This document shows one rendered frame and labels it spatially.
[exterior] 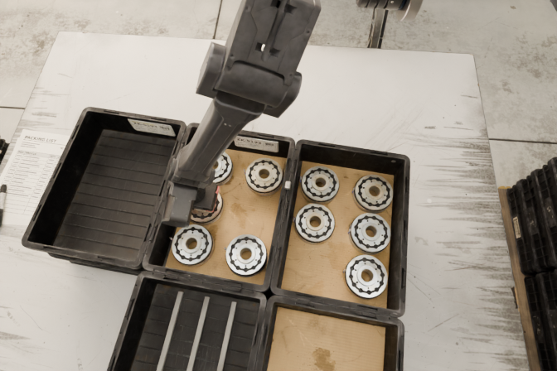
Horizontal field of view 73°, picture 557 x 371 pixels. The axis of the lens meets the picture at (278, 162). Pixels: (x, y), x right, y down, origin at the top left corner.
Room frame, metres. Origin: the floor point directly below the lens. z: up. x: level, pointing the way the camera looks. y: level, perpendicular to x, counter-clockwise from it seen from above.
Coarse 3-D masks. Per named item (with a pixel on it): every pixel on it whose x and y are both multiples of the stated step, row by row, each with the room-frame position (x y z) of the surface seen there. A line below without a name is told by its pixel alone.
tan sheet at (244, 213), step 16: (240, 160) 0.47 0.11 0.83; (240, 176) 0.42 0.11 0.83; (224, 192) 0.37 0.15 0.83; (240, 192) 0.37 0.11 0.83; (224, 208) 0.33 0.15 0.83; (240, 208) 0.32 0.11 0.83; (256, 208) 0.32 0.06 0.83; (272, 208) 0.32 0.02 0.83; (224, 224) 0.28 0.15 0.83; (240, 224) 0.28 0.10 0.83; (256, 224) 0.28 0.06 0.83; (272, 224) 0.28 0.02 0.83; (224, 240) 0.24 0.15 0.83; (224, 256) 0.20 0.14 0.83; (208, 272) 0.16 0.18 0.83; (224, 272) 0.15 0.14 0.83
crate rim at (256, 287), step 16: (288, 160) 0.43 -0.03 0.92; (288, 176) 0.37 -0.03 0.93; (160, 208) 0.30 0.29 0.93; (160, 224) 0.25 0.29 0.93; (272, 240) 0.21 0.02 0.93; (144, 256) 0.18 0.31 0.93; (272, 256) 0.17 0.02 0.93; (160, 272) 0.14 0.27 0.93; (176, 272) 0.14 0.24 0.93; (192, 272) 0.14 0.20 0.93; (272, 272) 0.14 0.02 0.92; (256, 288) 0.10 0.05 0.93
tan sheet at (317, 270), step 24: (336, 168) 0.44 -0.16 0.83; (336, 216) 0.30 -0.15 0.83; (384, 216) 0.29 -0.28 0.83; (336, 240) 0.23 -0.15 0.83; (288, 264) 0.17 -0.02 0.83; (312, 264) 0.17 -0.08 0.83; (336, 264) 0.17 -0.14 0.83; (384, 264) 0.17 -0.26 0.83; (288, 288) 0.11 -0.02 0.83; (312, 288) 0.11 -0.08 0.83; (336, 288) 0.11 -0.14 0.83
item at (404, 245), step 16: (304, 144) 0.47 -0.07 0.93; (320, 144) 0.46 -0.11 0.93; (336, 144) 0.46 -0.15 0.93; (288, 192) 0.33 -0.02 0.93; (288, 208) 0.29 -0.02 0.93; (400, 256) 0.17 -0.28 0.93; (400, 272) 0.13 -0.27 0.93; (272, 288) 0.10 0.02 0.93; (400, 288) 0.10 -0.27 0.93; (336, 304) 0.07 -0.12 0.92; (352, 304) 0.07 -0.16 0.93; (400, 304) 0.06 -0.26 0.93
